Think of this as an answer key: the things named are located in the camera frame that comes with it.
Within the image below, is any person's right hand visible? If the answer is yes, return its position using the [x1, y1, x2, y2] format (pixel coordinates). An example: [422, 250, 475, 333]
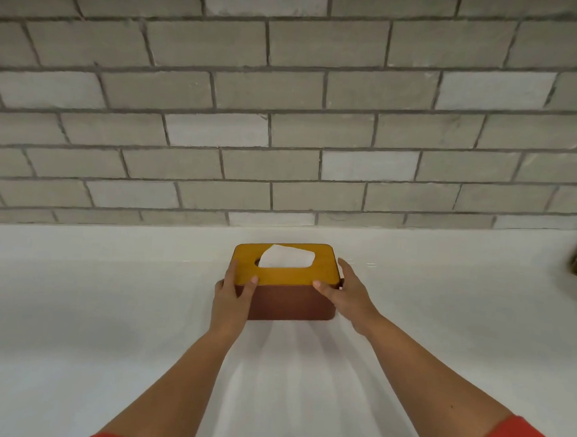
[309, 256, 389, 339]

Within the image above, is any person's left hand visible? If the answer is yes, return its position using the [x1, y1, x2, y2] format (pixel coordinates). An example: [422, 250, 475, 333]
[208, 260, 260, 339]

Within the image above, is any brown tissue box yellow lid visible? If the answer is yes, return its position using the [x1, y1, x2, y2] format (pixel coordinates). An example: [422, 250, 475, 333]
[228, 238, 348, 327]

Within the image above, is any person's left forearm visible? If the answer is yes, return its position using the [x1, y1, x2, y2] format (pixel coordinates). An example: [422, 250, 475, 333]
[97, 319, 239, 437]

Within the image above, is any person's right forearm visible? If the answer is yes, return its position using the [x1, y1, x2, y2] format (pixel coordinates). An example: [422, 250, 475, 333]
[355, 315, 519, 437]

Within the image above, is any white countertop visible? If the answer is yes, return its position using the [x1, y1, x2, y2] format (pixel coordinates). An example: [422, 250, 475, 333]
[0, 193, 577, 437]

